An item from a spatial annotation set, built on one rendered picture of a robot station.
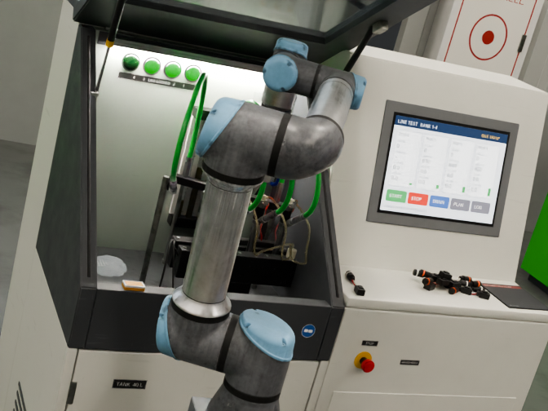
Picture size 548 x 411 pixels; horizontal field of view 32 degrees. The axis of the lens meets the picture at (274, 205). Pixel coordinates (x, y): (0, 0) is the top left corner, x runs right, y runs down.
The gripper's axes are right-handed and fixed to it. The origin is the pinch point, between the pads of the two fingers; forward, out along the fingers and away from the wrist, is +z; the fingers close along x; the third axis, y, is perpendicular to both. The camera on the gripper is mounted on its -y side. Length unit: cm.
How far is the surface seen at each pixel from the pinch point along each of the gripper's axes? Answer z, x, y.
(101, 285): 30.1, -30.1, -1.6
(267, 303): 30.6, 12.1, 0.2
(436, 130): -13, 66, -31
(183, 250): 27.3, -5.2, -20.8
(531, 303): 27, 98, -6
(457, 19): -19, 275, -359
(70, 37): -14, -35, -65
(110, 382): 55, -23, 0
